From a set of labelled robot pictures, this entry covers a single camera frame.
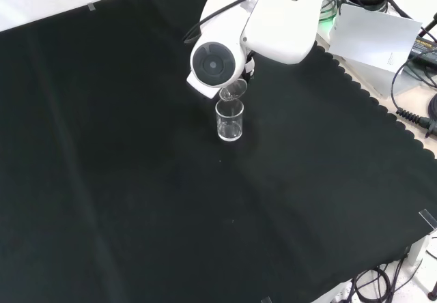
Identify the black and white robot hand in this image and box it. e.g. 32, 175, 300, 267
243, 53, 257, 80

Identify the clear graduated glass beaker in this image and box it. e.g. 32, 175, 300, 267
214, 98, 244, 143

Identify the black bench cloth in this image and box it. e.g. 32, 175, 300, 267
0, 0, 437, 303

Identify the black tripod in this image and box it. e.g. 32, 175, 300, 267
419, 11, 437, 40

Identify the black power adapter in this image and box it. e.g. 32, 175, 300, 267
408, 32, 437, 66

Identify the black floor cable bundle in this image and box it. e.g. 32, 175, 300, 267
350, 248, 410, 303

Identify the black adapter cable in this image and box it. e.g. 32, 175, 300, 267
390, 49, 437, 113

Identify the black ribbed cable plug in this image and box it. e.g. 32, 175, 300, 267
395, 107, 437, 137

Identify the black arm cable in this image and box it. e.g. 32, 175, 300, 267
182, 0, 291, 44

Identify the pale white board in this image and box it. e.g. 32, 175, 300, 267
328, 3, 423, 76

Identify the grey flat plate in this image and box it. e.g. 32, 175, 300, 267
336, 53, 432, 100

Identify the clear glass beaker with water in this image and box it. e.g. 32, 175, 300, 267
218, 78, 249, 103

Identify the grey bench frame bracket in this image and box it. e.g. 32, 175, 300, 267
408, 235, 434, 267

